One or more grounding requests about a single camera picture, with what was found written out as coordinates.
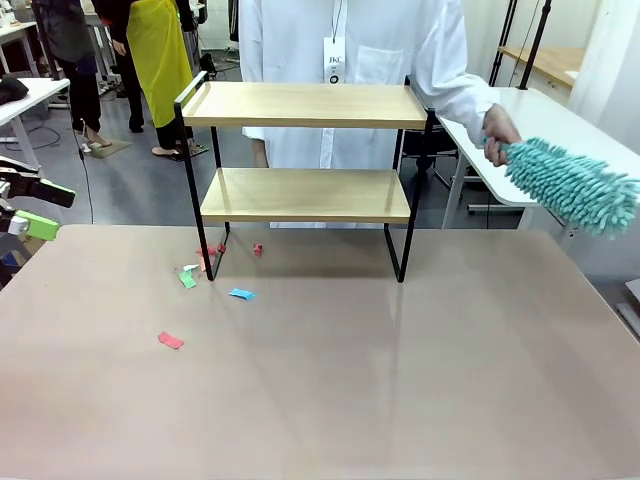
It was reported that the black stand pole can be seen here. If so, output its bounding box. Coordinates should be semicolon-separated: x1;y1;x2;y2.
517;0;554;92

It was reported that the white curtain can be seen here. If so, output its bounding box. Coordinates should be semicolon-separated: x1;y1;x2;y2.
566;0;640;151

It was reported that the person in white lab coat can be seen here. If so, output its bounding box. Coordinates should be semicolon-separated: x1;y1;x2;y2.
237;0;502;230

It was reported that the black hanging cable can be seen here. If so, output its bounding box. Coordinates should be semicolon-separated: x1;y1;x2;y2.
72;117;96;225

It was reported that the two-tier wood and black shelf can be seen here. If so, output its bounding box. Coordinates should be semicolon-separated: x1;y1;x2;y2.
173;71;437;285

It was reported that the person in yellow apron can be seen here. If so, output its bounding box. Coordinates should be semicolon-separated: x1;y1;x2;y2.
97;0;197;159

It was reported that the person in dark clothes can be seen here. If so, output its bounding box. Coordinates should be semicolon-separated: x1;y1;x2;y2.
30;0;115;152

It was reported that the brown floor mat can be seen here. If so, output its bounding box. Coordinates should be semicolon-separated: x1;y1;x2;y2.
82;139;133;161

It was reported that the black office chair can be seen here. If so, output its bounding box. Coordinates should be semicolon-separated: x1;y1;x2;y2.
398;107;474;194

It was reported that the grey metal bracket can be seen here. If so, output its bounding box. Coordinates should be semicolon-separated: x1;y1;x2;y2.
613;277;640;344

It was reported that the teal microfibre duster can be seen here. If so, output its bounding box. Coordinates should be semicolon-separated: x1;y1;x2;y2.
480;130;640;240

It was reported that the grey background desk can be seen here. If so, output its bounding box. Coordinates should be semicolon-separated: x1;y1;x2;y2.
0;20;40;76

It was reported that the black bag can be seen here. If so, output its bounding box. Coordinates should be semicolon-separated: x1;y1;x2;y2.
0;74;31;107

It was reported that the person's left hand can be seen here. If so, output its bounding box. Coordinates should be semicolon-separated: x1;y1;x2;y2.
481;103;524;168

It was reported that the black tripod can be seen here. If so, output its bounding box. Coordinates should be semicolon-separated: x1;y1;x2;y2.
487;0;520;89

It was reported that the person's left forearm white sleeve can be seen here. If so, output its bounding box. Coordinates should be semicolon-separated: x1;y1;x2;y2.
410;69;501;135

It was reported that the white desk with grey legs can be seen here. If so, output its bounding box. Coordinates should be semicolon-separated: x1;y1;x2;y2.
0;77;72;174

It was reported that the large white desk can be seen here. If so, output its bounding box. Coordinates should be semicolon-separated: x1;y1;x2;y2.
434;85;640;247

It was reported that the wooden background table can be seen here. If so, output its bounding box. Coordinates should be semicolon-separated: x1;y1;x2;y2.
498;45;587;90

